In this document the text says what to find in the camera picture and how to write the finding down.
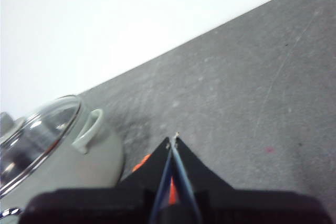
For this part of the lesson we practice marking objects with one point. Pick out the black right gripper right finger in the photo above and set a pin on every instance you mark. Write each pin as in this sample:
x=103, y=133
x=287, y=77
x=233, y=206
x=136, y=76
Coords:
x=194, y=174

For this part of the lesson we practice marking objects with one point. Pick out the pale green electric pot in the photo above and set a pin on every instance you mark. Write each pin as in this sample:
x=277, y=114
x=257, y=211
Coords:
x=86, y=166

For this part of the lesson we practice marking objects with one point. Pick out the orange pumpkin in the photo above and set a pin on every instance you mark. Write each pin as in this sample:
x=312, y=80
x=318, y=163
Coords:
x=141, y=163

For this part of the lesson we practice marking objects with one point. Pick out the glass lid with green knob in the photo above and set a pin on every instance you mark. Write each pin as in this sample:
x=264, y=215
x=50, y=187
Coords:
x=44, y=132

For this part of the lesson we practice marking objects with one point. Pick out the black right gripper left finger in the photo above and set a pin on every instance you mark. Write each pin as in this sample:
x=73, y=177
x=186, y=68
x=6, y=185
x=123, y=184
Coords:
x=149, y=171

